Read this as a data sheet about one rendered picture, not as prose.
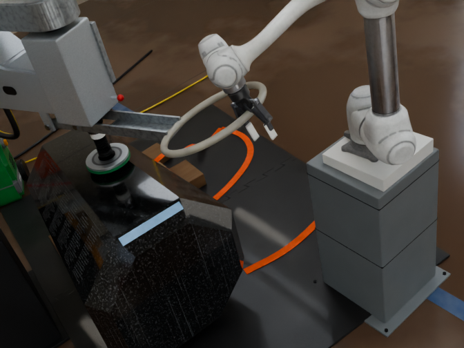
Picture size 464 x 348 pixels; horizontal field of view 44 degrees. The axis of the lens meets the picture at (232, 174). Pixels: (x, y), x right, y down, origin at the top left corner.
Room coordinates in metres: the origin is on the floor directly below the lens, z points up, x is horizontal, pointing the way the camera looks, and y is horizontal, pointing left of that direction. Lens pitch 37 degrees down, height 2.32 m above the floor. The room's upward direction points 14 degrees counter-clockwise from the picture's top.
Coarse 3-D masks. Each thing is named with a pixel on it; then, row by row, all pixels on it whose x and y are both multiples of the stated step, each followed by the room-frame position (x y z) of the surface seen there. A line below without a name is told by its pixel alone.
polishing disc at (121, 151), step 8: (112, 144) 2.42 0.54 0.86; (120, 144) 2.40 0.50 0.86; (96, 152) 2.39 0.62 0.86; (120, 152) 2.33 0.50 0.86; (128, 152) 2.33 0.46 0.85; (88, 160) 2.33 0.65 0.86; (96, 160) 2.31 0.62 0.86; (112, 160) 2.28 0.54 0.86; (120, 160) 2.26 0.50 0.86; (96, 168) 2.24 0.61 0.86; (104, 168) 2.23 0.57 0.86; (112, 168) 2.23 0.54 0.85
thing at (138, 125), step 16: (112, 112) 2.32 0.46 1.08; (128, 112) 2.27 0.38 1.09; (48, 128) 2.36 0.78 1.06; (64, 128) 2.35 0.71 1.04; (80, 128) 2.30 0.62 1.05; (96, 128) 2.24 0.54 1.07; (112, 128) 2.19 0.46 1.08; (128, 128) 2.13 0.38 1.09; (144, 128) 2.09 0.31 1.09; (160, 128) 2.13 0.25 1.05
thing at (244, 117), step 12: (252, 84) 2.05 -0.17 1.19; (216, 96) 2.17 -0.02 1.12; (264, 96) 1.87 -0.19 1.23; (192, 108) 2.17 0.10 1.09; (180, 120) 2.11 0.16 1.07; (240, 120) 1.75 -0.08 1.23; (168, 132) 2.04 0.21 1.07; (228, 132) 1.72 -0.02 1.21; (204, 144) 1.72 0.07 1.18; (168, 156) 1.81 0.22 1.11; (180, 156) 1.76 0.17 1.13
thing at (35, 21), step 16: (0, 0) 2.35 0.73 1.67; (16, 0) 2.30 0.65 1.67; (32, 0) 2.25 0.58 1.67; (48, 0) 2.22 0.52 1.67; (64, 0) 2.25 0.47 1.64; (0, 16) 2.32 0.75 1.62; (16, 16) 2.27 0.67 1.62; (32, 16) 2.22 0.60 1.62; (48, 16) 2.21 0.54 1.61; (64, 16) 2.23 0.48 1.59
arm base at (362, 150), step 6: (348, 132) 1.99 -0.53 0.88; (348, 138) 1.98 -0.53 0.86; (348, 144) 1.92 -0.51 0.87; (354, 144) 1.88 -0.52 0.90; (360, 144) 1.85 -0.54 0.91; (342, 150) 1.91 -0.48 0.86; (348, 150) 1.90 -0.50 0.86; (354, 150) 1.87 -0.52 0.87; (360, 150) 1.85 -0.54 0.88; (366, 150) 1.84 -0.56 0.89; (360, 156) 1.84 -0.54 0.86; (366, 156) 1.82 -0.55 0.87; (372, 156) 1.80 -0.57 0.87
